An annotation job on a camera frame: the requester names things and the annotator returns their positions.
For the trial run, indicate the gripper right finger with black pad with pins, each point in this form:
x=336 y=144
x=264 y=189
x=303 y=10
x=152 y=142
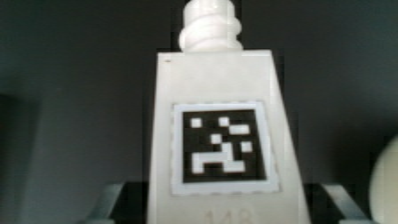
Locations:
x=333 y=206

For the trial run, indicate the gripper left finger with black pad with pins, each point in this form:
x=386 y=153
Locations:
x=121 y=205

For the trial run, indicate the white round stool seat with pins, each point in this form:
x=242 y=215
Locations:
x=384 y=186

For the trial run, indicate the white stool leg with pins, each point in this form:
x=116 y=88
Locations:
x=224 y=178

